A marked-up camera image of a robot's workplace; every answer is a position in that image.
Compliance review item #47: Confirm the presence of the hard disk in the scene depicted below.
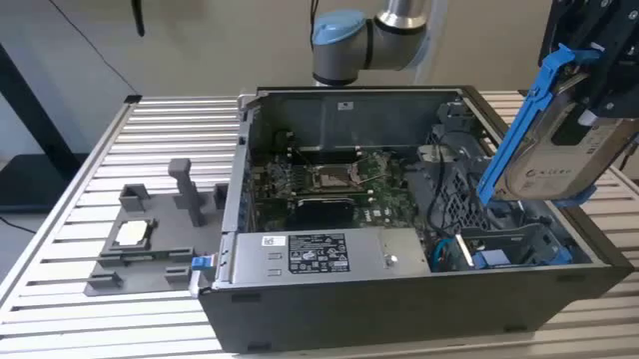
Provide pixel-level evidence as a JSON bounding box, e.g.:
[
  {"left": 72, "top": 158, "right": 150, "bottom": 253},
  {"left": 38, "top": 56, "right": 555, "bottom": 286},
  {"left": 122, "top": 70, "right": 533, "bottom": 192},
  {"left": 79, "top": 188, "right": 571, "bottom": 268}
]
[{"left": 477, "top": 43, "right": 639, "bottom": 209}]

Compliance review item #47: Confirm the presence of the blue disk carrier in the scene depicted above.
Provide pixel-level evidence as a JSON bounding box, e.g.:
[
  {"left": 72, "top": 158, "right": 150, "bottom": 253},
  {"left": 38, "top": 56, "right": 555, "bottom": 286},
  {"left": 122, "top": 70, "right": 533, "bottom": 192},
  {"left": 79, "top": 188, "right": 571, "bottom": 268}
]
[{"left": 473, "top": 249, "right": 511, "bottom": 269}]

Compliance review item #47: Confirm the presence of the gray metal drive cage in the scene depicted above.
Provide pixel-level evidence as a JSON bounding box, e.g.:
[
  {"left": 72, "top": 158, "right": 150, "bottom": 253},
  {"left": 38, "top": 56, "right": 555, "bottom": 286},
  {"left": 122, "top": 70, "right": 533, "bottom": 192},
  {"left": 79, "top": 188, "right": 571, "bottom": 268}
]
[{"left": 403, "top": 125, "right": 509, "bottom": 235}]

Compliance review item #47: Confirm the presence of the green motherboard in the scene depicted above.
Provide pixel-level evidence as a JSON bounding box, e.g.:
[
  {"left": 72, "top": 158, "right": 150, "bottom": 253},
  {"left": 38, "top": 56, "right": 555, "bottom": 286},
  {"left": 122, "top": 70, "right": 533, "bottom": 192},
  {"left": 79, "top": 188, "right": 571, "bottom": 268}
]
[{"left": 253, "top": 149, "right": 431, "bottom": 233}]

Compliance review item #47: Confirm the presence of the CPU socket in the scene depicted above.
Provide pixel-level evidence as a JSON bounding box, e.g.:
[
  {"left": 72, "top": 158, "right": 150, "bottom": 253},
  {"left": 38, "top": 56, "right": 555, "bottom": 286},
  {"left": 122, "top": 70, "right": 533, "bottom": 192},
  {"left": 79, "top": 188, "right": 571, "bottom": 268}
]
[{"left": 309, "top": 156, "right": 391, "bottom": 188}]

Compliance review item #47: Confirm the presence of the black plastic shroud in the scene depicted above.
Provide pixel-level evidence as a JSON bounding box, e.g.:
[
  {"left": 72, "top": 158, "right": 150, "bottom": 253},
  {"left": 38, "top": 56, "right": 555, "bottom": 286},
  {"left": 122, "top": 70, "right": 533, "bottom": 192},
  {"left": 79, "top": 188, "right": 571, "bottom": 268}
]
[{"left": 294, "top": 197, "right": 354, "bottom": 230}]

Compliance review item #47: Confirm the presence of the silver power supply unit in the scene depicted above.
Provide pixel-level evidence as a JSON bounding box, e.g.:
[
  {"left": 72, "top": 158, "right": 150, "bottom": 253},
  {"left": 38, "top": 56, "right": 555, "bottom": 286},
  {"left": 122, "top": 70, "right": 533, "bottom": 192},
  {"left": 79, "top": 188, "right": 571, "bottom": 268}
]
[{"left": 233, "top": 227, "right": 431, "bottom": 285}]

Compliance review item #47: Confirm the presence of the black open PC case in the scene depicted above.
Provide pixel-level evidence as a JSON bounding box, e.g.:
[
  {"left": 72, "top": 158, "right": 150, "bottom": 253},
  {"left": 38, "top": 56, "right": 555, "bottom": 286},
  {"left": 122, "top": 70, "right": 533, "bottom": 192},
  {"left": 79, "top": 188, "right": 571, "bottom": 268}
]
[{"left": 197, "top": 85, "right": 635, "bottom": 355}]

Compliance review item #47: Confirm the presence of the gray parts rack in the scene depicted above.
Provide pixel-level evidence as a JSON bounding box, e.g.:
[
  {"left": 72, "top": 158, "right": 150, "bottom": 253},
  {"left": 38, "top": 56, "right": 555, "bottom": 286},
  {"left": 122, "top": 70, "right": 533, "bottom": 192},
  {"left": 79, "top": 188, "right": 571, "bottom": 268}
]
[{"left": 84, "top": 158, "right": 231, "bottom": 298}]

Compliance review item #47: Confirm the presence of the silver CPU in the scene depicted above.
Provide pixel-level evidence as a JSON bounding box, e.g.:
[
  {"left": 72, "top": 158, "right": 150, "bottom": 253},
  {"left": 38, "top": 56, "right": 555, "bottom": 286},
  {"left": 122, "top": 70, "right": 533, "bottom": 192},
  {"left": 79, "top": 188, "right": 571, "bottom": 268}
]
[{"left": 114, "top": 220, "right": 151, "bottom": 246}]

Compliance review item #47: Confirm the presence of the black desk stand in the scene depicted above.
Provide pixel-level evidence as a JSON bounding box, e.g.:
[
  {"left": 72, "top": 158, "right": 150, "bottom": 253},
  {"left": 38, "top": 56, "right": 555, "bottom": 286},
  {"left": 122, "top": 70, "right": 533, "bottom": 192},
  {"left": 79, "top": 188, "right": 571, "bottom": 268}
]
[{"left": 0, "top": 43, "right": 84, "bottom": 214}]

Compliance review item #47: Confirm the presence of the thick black wire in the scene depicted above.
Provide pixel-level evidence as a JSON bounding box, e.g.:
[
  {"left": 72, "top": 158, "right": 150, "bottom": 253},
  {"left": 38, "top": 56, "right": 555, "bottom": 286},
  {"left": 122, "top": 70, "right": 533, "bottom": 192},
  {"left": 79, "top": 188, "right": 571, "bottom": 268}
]
[{"left": 427, "top": 144, "right": 463, "bottom": 235}]

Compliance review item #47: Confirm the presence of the blue disk wire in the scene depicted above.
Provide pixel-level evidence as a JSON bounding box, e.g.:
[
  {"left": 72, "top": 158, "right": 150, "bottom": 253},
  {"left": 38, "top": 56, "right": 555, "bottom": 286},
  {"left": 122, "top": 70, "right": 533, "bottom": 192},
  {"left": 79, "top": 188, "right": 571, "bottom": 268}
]
[{"left": 430, "top": 234, "right": 463, "bottom": 271}]

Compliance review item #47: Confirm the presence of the black hanging strap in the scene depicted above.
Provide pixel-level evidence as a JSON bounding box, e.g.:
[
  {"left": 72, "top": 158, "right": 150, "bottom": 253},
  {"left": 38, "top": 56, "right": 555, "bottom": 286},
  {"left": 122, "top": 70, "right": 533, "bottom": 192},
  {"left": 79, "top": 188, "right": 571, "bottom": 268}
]
[{"left": 130, "top": 0, "right": 146, "bottom": 37}]

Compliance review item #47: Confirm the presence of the thin black room cable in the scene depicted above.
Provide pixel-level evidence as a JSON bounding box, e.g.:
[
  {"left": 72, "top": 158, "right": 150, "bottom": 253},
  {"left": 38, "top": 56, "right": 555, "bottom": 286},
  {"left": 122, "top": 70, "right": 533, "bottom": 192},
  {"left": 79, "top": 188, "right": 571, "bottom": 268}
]
[{"left": 47, "top": 0, "right": 142, "bottom": 98}]

